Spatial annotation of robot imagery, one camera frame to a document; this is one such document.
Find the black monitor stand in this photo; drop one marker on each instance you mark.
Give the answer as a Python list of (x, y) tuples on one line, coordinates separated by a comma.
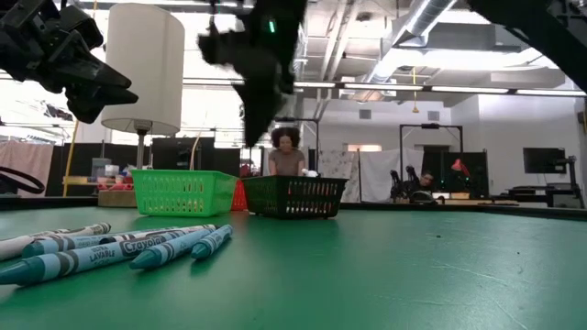
[(571, 174)]

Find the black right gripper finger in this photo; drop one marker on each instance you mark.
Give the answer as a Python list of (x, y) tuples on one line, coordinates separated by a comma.
[(259, 114)]

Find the black monitor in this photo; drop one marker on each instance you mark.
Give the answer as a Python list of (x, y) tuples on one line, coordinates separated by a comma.
[(543, 160)]

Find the red desk lamp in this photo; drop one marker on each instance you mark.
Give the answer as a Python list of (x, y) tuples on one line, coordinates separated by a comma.
[(460, 167)]

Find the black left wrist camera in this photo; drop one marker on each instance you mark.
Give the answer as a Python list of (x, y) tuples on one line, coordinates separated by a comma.
[(82, 25)]

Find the person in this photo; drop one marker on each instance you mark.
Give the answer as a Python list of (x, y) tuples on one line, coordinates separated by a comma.
[(286, 158), (426, 181)]

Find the long ceiling light strip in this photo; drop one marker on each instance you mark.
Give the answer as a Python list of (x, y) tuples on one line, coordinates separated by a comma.
[(390, 86)]

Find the small white object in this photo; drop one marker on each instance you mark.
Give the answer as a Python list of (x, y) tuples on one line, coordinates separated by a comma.
[(310, 173)]

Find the patterned white curtain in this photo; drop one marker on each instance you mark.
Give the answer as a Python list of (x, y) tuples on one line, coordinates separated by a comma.
[(339, 174)]

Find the grey storage box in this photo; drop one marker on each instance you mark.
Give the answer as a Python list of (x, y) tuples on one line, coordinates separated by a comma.
[(101, 167)]

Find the red plastic basket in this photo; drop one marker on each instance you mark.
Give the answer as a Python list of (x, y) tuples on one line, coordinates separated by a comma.
[(238, 197)]

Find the silver ceiling duct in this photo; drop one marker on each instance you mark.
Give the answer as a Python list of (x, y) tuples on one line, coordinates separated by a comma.
[(413, 27), (300, 55)]

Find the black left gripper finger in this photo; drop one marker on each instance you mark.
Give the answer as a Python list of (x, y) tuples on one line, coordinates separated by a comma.
[(101, 75), (98, 103)]

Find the green plastic basket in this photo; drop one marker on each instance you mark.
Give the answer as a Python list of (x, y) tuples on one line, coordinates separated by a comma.
[(183, 192)]

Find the black partition panels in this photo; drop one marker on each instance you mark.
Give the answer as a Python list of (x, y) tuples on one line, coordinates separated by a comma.
[(206, 160)]

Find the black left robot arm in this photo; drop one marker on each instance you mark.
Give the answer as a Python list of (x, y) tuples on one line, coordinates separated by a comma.
[(9, 4)]

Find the black background robot arm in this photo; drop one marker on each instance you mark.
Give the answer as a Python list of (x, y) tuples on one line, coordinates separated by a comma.
[(396, 181)]

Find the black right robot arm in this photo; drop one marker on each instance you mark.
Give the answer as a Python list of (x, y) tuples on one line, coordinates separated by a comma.
[(541, 32)]

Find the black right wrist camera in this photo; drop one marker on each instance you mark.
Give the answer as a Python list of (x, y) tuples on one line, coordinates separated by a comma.
[(215, 46)]

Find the pink cloth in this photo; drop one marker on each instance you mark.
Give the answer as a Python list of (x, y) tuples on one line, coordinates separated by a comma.
[(27, 160)]

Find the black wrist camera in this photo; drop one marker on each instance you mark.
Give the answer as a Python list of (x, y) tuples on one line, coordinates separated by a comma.
[(82, 25), (215, 46)]

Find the black plastic basket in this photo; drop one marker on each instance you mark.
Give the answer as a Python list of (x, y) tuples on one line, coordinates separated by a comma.
[(293, 197)]

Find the yellow slanted pole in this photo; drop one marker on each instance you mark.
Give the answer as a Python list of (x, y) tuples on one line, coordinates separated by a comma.
[(69, 169)]

